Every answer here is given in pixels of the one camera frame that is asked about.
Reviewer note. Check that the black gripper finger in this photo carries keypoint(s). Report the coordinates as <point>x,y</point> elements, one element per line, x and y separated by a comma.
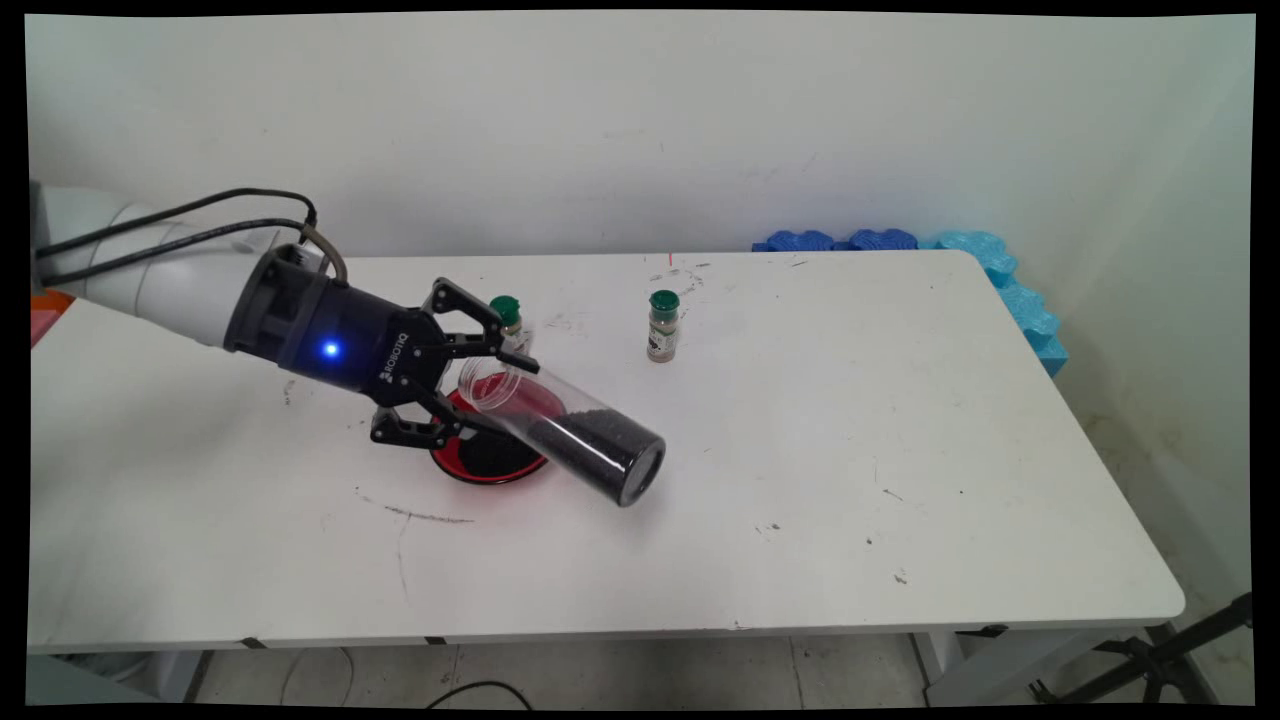
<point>492,330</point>
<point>415,430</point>

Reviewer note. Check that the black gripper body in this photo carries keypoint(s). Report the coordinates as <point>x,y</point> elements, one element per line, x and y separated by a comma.
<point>350,340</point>

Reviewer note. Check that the clear plastic jar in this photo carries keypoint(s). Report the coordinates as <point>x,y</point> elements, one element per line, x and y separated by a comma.
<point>520,400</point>

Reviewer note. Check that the black seeds heap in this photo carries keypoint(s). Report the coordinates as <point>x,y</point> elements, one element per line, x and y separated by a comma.
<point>600,460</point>
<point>495,460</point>

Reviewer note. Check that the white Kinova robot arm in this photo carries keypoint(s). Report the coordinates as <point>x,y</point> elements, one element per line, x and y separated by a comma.
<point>170,290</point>

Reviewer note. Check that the green-capped spice bottle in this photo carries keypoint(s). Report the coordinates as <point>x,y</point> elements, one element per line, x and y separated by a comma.
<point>663,335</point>
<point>507,308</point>

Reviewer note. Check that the red bowl with black rim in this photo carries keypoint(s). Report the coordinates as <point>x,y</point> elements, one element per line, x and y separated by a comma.
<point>450,462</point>

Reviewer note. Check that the orange foam block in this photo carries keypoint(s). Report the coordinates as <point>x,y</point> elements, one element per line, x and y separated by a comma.
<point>45,300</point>

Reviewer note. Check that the pink foam block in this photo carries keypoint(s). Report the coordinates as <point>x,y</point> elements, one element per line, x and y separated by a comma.
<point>40,328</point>

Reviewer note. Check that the light blue foam mat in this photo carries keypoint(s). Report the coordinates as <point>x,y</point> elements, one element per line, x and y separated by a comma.
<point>1030,320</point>

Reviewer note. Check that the white table leg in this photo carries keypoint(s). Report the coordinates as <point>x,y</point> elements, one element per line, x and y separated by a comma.
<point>960,680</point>

